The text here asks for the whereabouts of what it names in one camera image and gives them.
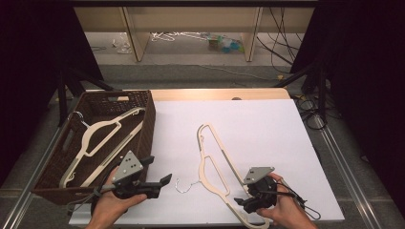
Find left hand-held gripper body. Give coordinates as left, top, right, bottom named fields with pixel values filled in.
left=110, top=150, right=162, bottom=200

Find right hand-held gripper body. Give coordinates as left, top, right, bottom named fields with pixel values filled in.
left=243, top=166, right=279, bottom=215

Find cream plastic clothes hanger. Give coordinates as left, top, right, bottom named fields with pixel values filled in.
left=77, top=120, right=145, bottom=189
left=174, top=123, right=271, bottom=229
left=58, top=107, right=147, bottom=189

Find brown woven basket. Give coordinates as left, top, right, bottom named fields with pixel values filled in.
left=31, top=90, right=157, bottom=206

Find person's left hand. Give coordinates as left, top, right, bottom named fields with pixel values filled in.
left=85, top=166, right=149, bottom=229

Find person's right hand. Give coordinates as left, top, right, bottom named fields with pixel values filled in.
left=255, top=172, right=320, bottom=229

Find white table mat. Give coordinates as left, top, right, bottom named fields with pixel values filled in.
left=68, top=98, right=346, bottom=227

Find light wooden table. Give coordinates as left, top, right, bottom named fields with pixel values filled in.
left=148, top=88, right=291, bottom=102

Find black metal stand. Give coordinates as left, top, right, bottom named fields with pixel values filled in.
left=56, top=66, right=115, bottom=128
left=272, top=59, right=330, bottom=124

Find clear plastic bag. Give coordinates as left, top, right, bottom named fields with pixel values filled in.
left=111, top=31, right=134, bottom=54

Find white hangers on floor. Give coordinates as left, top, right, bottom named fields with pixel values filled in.
left=150, top=31, right=208, bottom=43

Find dark curtain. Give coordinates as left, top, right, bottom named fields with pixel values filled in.
left=289, top=0, right=405, bottom=211
left=0, top=0, right=104, bottom=189

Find colourful plastic toys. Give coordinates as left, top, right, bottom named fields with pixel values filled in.
left=206, top=33, right=245, bottom=54

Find left hand-held gripper cable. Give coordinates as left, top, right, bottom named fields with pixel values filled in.
left=66, top=185, right=115, bottom=215

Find hand-held gripper cable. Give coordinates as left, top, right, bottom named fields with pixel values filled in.
left=276, top=178, right=322, bottom=221
left=66, top=185, right=115, bottom=215

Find right hand-held gripper cable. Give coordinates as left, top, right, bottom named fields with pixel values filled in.
left=276, top=178, right=322, bottom=221

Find coiled black floor cables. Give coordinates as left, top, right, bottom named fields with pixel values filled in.
left=291, top=93, right=330, bottom=132

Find aluminium floor rail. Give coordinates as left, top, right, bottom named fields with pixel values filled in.
left=0, top=126, right=66, bottom=229
left=312, top=114, right=380, bottom=229

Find thin white floor cable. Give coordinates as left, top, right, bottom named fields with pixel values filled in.
left=200, top=64, right=275, bottom=82

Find beige desk frame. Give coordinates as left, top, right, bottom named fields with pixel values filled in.
left=72, top=5, right=317, bottom=63

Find hanging black cables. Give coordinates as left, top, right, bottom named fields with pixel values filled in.
left=255, top=7, right=304, bottom=74

